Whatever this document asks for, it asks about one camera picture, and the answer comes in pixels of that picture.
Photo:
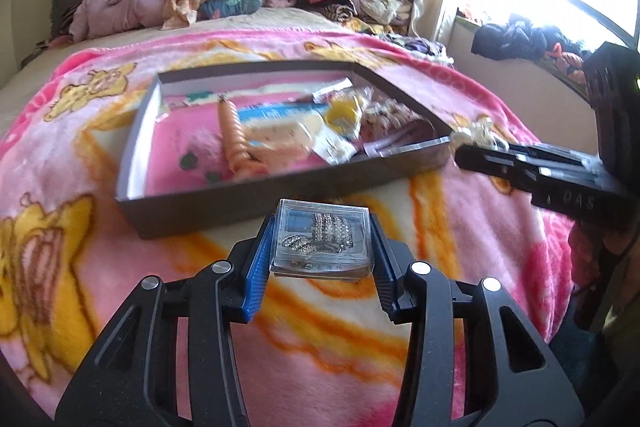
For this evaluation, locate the yellow plastic bangle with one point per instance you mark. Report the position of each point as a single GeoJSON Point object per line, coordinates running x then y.
{"type": "Point", "coordinates": [342, 114]}

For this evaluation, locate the pink printed blanket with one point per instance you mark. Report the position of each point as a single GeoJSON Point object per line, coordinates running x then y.
{"type": "Point", "coordinates": [100, 157]}

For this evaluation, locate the purple cloth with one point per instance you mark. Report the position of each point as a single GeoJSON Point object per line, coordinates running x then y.
{"type": "Point", "coordinates": [420, 44]}

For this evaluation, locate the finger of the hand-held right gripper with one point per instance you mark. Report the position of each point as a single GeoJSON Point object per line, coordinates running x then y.
{"type": "Point", "coordinates": [480, 159]}
{"type": "Point", "coordinates": [550, 153]}

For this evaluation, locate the beige bed sheet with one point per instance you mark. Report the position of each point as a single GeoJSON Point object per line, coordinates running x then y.
{"type": "Point", "coordinates": [150, 32]}

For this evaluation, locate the pink garment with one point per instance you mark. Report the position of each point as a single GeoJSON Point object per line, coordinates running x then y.
{"type": "Point", "coordinates": [120, 4]}

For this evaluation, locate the dark clothing heap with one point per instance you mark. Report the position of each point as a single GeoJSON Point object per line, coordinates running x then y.
{"type": "Point", "coordinates": [515, 37]}

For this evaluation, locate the red cherry earrings packet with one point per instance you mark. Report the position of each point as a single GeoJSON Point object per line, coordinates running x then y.
{"type": "Point", "coordinates": [330, 89]}

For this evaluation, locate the clear bag with yellow item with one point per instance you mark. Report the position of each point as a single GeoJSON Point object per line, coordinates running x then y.
{"type": "Point", "coordinates": [335, 149]}

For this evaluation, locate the pearl earrings packet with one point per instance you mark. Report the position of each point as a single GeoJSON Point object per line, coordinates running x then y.
{"type": "Point", "coordinates": [472, 134]}

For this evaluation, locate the green clothing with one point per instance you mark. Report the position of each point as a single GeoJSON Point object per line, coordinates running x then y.
{"type": "Point", "coordinates": [622, 327]}

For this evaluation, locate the maroon hair clip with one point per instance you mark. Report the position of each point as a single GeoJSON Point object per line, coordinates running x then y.
{"type": "Point", "coordinates": [395, 139]}

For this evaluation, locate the grey cardboard box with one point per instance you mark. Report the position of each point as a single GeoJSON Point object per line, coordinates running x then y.
{"type": "Point", "coordinates": [250, 207]}

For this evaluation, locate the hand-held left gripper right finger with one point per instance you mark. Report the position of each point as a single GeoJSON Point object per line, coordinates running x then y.
{"type": "Point", "coordinates": [384, 274]}

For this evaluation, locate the clear rhinestone jewelry case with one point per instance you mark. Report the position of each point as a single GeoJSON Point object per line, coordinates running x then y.
{"type": "Point", "coordinates": [325, 232]}

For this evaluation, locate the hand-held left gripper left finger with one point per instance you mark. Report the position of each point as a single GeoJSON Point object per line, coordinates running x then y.
{"type": "Point", "coordinates": [255, 269]}

